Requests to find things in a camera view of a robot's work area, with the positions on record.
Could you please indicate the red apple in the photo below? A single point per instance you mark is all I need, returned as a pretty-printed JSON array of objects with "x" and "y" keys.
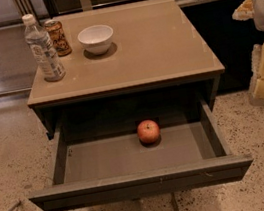
[{"x": 148, "y": 131}]

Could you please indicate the brown cabinet with counter top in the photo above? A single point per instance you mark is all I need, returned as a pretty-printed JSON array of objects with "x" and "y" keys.
[{"x": 154, "y": 44}]

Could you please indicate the open grey top drawer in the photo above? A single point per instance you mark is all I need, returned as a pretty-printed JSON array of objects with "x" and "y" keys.
[{"x": 96, "y": 164}]

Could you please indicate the white ceramic bowl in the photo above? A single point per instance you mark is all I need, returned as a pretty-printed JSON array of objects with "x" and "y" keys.
[{"x": 96, "y": 39}]

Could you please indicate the brown drink can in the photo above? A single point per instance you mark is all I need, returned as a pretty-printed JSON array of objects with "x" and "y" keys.
[{"x": 57, "y": 36}]

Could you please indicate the clear plastic water bottle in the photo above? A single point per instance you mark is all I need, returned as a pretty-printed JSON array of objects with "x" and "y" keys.
[{"x": 43, "y": 50}]

